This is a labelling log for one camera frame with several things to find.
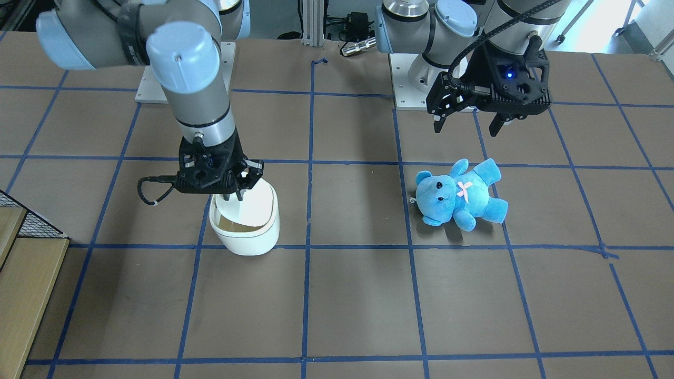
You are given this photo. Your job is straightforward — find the aluminium frame post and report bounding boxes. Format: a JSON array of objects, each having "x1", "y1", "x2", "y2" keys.
[{"x1": 299, "y1": 1, "x2": 326, "y2": 48}]

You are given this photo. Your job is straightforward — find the blue teddy bear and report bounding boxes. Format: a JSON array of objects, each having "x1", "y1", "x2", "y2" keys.
[{"x1": 410, "y1": 158, "x2": 509, "y2": 231}]

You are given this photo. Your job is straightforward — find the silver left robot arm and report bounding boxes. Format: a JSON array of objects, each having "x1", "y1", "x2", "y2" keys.
[{"x1": 375, "y1": 1, "x2": 570, "y2": 136}]

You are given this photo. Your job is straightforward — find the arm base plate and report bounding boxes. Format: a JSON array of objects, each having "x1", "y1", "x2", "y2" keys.
[
  {"x1": 389, "y1": 53, "x2": 443, "y2": 111},
  {"x1": 135, "y1": 41, "x2": 237, "y2": 105}
]

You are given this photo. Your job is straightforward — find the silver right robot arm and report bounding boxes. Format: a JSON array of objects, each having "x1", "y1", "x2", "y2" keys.
[{"x1": 36, "y1": 1, "x2": 263, "y2": 201}]

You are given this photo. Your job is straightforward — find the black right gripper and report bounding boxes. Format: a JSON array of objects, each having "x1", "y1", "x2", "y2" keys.
[{"x1": 179, "y1": 132, "x2": 263, "y2": 202}]

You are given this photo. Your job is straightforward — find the white trash can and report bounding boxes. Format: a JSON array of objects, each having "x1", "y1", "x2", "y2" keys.
[{"x1": 209, "y1": 179, "x2": 280, "y2": 256}]

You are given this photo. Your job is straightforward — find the checkered cloth covered box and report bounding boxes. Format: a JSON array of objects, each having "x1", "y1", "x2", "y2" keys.
[{"x1": 1, "y1": 191, "x2": 70, "y2": 378}]

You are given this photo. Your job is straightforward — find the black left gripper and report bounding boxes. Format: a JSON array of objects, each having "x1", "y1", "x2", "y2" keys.
[{"x1": 426, "y1": 45, "x2": 551, "y2": 137}]

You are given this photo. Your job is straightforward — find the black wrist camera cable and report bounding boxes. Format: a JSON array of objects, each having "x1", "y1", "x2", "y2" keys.
[{"x1": 137, "y1": 175, "x2": 182, "y2": 206}]

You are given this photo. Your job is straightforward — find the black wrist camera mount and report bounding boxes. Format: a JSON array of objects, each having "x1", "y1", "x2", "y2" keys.
[{"x1": 174, "y1": 151, "x2": 240, "y2": 194}]

